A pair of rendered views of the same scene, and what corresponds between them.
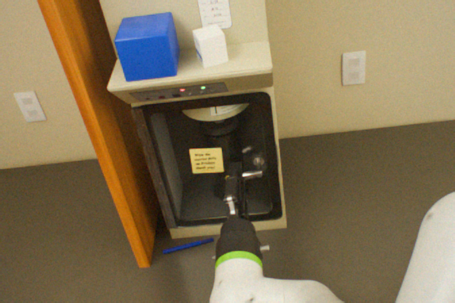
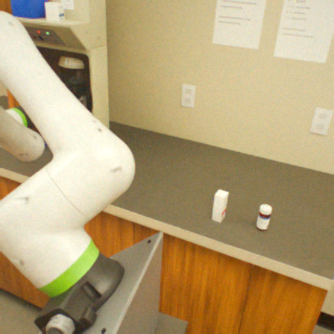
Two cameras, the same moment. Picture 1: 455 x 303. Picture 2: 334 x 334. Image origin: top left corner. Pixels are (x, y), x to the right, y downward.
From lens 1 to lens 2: 0.99 m
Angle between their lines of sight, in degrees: 17
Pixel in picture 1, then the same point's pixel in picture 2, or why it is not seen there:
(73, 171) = not seen: hidden behind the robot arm
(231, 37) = (73, 16)
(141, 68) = (18, 10)
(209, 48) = (49, 9)
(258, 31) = (85, 16)
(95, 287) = not seen: outside the picture
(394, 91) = (210, 121)
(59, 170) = not seen: hidden behind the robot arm
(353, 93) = (187, 114)
